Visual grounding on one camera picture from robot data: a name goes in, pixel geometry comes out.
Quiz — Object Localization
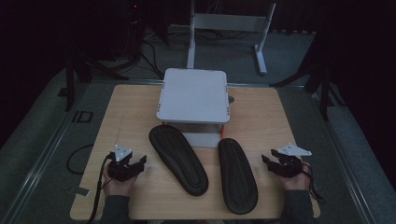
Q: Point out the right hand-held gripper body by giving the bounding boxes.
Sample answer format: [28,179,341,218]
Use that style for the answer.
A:
[274,143,313,179]

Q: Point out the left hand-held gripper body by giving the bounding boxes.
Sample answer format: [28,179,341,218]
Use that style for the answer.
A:
[106,144,138,183]

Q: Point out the black slipper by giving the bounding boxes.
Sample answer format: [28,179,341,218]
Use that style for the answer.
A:
[148,124,209,197]
[217,137,259,216]

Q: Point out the white two-tier shoe rack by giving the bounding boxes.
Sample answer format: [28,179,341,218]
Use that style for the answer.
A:
[156,68,232,149]

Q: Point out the person's right hand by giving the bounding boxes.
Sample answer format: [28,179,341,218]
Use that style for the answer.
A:
[280,161,312,191]

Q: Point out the person's left hand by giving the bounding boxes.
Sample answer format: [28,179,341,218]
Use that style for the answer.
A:
[102,163,138,198]

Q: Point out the grey tape piece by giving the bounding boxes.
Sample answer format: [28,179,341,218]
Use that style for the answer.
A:
[74,186,92,198]

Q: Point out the black tripod stand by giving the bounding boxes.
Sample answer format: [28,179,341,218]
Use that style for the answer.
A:
[64,50,129,113]
[269,55,347,122]

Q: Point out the dark computer tower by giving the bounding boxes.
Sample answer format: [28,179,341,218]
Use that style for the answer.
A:
[123,0,148,62]

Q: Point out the white metal stand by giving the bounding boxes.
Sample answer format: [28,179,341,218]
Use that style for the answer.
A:
[186,0,277,77]

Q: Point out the left hand-held gripper cable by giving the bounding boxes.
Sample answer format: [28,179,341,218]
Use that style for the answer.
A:
[87,153,115,224]

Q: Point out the hand-held gripper cable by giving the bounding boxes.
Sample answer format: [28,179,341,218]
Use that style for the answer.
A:
[300,161,327,205]
[87,153,115,224]

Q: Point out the right hand-held gripper cable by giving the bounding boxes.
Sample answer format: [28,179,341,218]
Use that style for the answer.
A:
[300,161,327,205]

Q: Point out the black floor cables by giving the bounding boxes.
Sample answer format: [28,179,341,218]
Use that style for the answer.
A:
[139,39,166,79]

